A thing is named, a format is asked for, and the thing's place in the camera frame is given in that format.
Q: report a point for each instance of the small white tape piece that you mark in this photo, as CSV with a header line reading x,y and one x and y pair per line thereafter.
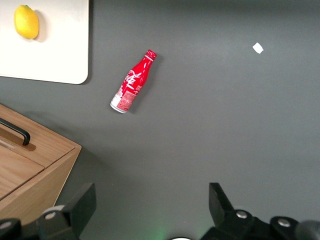
x,y
258,47

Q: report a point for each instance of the red coke bottle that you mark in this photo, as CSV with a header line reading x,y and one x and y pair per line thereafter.
x,y
132,82

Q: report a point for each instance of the yellow lemon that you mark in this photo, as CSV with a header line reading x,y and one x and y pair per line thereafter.
x,y
26,22

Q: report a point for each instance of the white plastic tray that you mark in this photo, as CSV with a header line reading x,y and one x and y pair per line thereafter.
x,y
60,45

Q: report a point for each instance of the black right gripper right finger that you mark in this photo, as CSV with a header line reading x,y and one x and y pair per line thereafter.
x,y
222,212

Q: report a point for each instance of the wooden board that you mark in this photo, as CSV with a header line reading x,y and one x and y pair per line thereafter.
x,y
37,172

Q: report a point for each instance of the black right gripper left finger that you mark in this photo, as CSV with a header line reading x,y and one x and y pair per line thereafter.
x,y
75,215

